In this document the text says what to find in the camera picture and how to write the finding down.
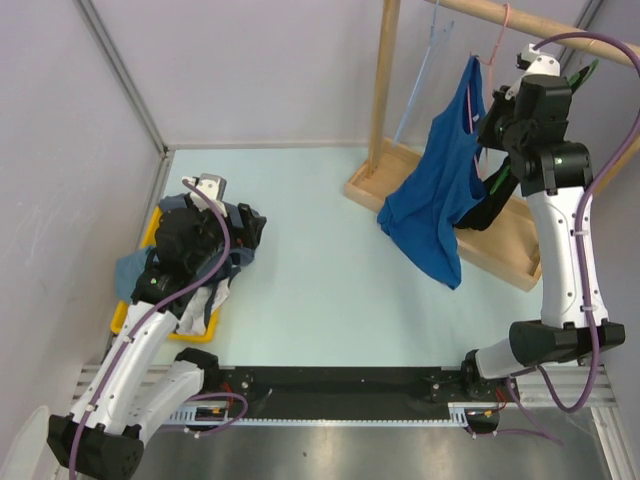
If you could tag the pink wire hanger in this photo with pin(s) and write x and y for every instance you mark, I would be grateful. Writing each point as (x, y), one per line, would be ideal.
(481, 161)

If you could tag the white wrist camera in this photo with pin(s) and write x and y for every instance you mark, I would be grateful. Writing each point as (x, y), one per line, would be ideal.
(532, 62)
(212, 186)

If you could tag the light blue wire hanger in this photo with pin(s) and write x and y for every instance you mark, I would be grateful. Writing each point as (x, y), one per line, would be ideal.
(438, 39)

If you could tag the grey-blue printed t-shirt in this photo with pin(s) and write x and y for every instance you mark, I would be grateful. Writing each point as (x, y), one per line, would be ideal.
(238, 257)

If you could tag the yellow plastic basket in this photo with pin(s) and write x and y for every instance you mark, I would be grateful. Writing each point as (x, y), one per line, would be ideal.
(121, 310)

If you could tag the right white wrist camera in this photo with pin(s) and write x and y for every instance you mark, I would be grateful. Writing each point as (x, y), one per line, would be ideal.
(532, 62)

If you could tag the green hanger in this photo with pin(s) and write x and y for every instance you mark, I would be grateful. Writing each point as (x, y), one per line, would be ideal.
(581, 76)

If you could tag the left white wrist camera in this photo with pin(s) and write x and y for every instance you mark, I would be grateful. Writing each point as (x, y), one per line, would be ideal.
(212, 186)

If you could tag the wooden clothes rack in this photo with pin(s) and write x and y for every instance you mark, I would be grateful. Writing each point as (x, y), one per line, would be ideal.
(509, 248)

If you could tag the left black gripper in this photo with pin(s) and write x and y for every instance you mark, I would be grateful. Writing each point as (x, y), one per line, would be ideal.
(251, 226)

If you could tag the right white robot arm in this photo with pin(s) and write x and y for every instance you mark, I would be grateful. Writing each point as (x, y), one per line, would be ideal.
(574, 322)

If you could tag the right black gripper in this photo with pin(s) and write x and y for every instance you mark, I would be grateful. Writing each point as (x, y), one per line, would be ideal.
(501, 104)

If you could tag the black garment on hanger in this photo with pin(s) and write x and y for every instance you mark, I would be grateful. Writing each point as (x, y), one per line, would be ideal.
(499, 188)

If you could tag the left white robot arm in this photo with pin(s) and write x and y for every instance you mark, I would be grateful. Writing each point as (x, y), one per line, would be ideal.
(105, 433)

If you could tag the white garment with stripes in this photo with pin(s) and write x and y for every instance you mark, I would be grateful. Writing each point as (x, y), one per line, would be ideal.
(206, 300)

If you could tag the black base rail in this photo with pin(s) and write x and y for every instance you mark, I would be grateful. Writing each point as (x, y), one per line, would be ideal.
(352, 395)

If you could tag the blue tank top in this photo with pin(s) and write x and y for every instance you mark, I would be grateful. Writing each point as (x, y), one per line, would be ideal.
(419, 217)

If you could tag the aluminium frame post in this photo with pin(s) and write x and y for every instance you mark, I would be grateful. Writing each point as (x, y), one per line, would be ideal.
(115, 61)

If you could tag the light teal garment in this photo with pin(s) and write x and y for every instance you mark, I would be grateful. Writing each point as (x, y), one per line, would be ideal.
(128, 269)

